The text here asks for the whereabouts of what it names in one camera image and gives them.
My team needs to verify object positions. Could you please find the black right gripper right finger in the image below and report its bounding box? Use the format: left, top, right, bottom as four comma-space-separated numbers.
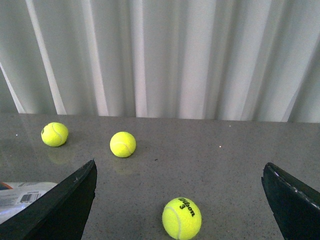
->
261, 162, 320, 240

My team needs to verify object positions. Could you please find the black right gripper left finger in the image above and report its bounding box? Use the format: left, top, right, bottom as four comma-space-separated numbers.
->
0, 160, 97, 240

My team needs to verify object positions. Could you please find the Wilson tennis ball can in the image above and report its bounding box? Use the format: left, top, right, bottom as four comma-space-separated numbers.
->
0, 182, 57, 224

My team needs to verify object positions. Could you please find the middle yellow Wilson tennis ball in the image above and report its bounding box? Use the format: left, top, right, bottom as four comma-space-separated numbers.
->
41, 122, 69, 147

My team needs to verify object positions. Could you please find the right yellow tennis ball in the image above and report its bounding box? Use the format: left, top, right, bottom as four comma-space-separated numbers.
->
109, 131, 136, 158

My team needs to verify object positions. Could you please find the near right Wilson tennis ball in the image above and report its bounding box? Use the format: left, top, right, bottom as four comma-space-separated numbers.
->
162, 197, 202, 240

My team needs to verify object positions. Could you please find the white pleated curtain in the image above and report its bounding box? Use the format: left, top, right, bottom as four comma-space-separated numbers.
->
0, 0, 320, 123

